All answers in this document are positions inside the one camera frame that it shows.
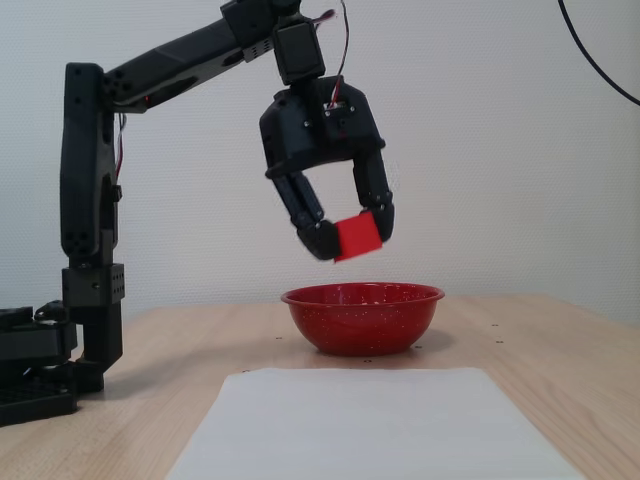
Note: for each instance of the red cube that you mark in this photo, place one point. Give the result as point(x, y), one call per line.
point(357, 240)

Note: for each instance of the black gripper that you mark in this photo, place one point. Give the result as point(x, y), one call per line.
point(307, 135)

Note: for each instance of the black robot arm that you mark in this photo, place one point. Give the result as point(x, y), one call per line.
point(170, 60)

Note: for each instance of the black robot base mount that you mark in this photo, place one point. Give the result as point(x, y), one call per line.
point(35, 345)

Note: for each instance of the red speckled enamel bowl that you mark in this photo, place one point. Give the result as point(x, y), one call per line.
point(365, 325)

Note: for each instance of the white paper sheet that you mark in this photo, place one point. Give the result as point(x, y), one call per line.
point(380, 430)

